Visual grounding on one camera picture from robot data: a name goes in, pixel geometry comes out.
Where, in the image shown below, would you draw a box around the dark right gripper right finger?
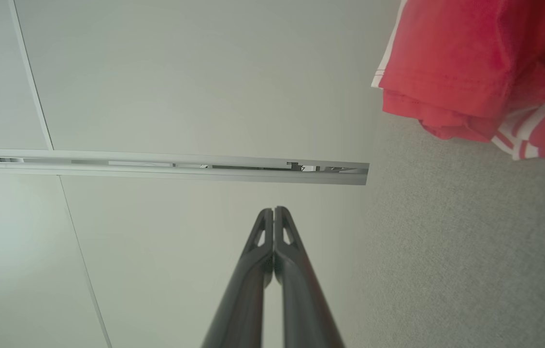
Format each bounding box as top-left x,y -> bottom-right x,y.
274,206 -> 345,348

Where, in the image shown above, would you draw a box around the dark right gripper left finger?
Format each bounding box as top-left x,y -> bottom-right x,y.
201,208 -> 274,348

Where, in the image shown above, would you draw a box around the red Bulls 23 jersey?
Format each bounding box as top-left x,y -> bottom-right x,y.
372,0 -> 545,161

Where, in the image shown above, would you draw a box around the grey fabric sofa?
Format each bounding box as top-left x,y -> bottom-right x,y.
343,104 -> 545,348

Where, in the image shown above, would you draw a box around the grey partition post two feet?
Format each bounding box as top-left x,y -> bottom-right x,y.
0,149 -> 370,186

